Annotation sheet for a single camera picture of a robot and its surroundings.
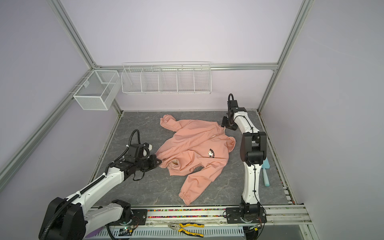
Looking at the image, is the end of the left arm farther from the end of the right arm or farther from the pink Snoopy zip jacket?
the end of the right arm

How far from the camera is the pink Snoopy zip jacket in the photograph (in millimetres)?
840

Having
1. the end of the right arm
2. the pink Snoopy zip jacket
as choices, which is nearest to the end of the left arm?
the pink Snoopy zip jacket
